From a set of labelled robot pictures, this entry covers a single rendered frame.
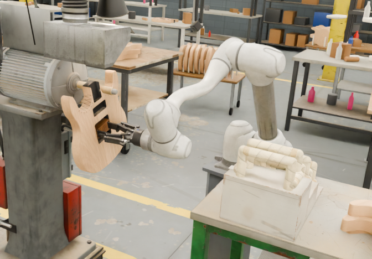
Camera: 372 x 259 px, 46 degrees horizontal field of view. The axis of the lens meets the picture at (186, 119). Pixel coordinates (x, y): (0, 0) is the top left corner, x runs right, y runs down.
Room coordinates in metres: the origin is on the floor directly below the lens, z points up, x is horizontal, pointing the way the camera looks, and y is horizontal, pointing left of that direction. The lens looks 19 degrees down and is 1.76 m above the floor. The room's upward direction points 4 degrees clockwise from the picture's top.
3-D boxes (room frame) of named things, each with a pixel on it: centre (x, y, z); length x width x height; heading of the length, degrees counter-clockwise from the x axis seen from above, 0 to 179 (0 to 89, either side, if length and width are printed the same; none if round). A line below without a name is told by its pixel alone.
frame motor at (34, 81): (1.99, 0.68, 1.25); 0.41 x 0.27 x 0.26; 65
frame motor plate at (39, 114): (2.01, 0.74, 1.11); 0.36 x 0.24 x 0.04; 65
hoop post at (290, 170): (1.31, -0.35, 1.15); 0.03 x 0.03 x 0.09
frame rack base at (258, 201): (1.39, -0.30, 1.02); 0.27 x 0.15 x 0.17; 64
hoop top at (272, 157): (1.35, -0.27, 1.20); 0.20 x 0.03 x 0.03; 63
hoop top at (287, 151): (1.42, -0.31, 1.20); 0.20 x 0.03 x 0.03; 63
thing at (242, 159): (1.38, -0.20, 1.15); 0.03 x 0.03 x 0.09
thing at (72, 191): (2.16, 0.67, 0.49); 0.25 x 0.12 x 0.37; 65
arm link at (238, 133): (2.35, -0.31, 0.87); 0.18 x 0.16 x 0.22; 59
